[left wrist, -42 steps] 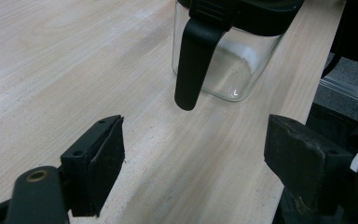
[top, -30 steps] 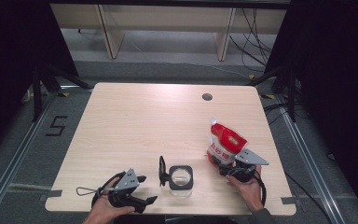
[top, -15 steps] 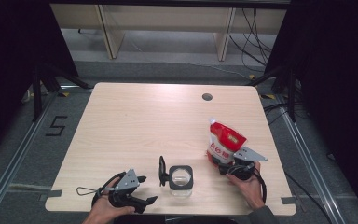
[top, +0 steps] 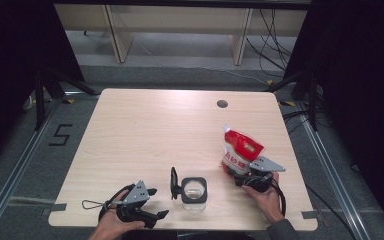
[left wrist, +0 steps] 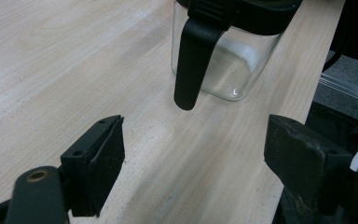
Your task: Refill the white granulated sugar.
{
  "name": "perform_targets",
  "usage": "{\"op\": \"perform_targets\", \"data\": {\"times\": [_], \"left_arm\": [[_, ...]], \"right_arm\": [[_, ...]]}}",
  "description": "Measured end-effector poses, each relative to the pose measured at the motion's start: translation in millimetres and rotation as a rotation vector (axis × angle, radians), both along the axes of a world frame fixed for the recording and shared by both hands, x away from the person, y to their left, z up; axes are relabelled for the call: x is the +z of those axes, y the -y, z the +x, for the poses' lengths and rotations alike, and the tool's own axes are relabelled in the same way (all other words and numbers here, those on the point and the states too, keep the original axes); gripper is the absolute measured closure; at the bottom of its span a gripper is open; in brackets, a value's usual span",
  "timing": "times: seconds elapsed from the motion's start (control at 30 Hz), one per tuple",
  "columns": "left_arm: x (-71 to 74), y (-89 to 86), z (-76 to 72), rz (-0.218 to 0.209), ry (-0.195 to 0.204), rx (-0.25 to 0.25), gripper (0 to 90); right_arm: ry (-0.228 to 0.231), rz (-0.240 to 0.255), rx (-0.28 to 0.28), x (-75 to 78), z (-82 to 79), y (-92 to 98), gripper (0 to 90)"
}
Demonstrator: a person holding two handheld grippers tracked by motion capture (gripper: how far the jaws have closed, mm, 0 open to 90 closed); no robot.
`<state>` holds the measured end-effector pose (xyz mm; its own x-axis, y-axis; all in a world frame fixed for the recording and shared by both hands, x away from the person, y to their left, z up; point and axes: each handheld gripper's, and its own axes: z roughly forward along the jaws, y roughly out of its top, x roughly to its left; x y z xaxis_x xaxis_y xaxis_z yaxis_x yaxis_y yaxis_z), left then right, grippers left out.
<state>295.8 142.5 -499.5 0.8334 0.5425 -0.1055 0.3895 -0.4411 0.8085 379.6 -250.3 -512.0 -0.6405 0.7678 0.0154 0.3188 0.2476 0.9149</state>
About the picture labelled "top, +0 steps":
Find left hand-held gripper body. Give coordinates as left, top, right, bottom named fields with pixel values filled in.
left=115, top=180, right=152, bottom=224

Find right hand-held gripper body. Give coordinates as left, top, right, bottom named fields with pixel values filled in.
left=233, top=155, right=286, bottom=194

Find black hinged jar lid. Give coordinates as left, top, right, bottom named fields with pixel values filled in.
left=169, top=166, right=183, bottom=201

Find red and white sugar bag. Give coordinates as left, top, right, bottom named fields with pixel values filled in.
left=220, top=124, right=266, bottom=178

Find square glass jar black rim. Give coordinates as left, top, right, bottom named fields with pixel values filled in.
left=179, top=176, right=209, bottom=213

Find person's right hand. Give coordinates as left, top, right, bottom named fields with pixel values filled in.
left=241, top=172, right=286, bottom=224

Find person's left hand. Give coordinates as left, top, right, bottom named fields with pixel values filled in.
left=88, top=201, right=146, bottom=240

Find black metal stand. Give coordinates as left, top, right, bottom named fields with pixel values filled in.
left=264, top=69, right=319, bottom=132
left=33, top=68, right=98, bottom=131

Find black curtain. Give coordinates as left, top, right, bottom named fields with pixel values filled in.
left=0, top=0, right=85, bottom=174
left=283, top=0, right=384, bottom=234

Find light wooden shelf unit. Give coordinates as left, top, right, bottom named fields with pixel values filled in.
left=53, top=3, right=309, bottom=66

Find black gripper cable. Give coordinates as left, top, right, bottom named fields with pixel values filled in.
left=98, top=182, right=137, bottom=221
left=269, top=181, right=288, bottom=218

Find grey wire strap loop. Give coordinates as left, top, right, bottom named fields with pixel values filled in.
left=81, top=199, right=109, bottom=210

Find metal floor rail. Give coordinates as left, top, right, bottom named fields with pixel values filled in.
left=0, top=96, right=64, bottom=240
left=296, top=103, right=368, bottom=240

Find white floor cable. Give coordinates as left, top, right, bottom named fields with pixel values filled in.
left=193, top=65, right=272, bottom=85

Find bundle of black floor cables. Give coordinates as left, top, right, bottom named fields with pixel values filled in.
left=245, top=8, right=298, bottom=73

